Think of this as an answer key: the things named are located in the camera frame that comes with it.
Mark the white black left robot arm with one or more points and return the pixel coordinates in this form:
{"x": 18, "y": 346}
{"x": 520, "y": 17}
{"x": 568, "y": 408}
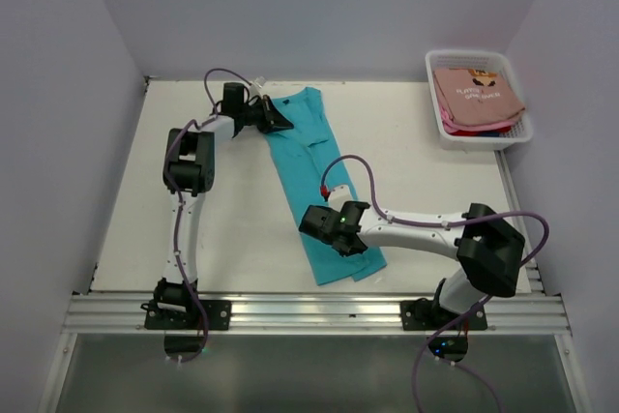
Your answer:
{"x": 188, "y": 173}

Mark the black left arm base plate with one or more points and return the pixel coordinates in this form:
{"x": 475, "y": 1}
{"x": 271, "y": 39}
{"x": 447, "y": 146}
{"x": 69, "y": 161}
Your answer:
{"x": 191, "y": 317}

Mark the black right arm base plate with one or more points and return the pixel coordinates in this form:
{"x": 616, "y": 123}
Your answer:
{"x": 426, "y": 315}

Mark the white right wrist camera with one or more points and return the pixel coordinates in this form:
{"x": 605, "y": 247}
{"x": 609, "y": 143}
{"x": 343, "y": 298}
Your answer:
{"x": 337, "y": 196}

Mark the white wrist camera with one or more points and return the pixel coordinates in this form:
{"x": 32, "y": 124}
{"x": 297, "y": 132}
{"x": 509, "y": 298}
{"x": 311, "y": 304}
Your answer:
{"x": 337, "y": 196}
{"x": 256, "y": 87}

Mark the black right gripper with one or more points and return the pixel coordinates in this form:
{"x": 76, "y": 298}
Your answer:
{"x": 357, "y": 250}

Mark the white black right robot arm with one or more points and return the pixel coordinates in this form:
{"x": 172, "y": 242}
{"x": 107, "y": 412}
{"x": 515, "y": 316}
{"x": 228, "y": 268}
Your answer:
{"x": 487, "y": 249}

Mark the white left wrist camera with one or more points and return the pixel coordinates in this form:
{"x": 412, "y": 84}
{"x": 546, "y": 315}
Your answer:
{"x": 256, "y": 87}

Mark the turquoise t shirt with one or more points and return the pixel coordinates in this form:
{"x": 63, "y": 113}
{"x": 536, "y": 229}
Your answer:
{"x": 300, "y": 156}

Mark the aluminium mounting rail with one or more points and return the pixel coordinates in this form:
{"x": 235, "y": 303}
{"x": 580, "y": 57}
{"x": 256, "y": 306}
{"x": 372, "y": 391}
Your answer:
{"x": 314, "y": 314}

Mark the pink printed folded t shirt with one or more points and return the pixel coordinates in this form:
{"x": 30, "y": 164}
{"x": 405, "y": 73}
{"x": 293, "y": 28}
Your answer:
{"x": 475, "y": 97}

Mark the light pink folded t shirt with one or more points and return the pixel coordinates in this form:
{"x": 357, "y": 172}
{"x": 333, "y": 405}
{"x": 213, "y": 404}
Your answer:
{"x": 451, "y": 126}

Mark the red folded t shirt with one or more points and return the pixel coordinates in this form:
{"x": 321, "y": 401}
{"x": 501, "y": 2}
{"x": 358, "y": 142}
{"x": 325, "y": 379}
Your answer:
{"x": 494, "y": 132}

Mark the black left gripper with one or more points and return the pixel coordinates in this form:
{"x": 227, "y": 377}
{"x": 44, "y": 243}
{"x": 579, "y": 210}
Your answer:
{"x": 272, "y": 120}

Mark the white plastic basket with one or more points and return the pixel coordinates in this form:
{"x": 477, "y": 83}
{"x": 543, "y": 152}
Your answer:
{"x": 486, "y": 61}

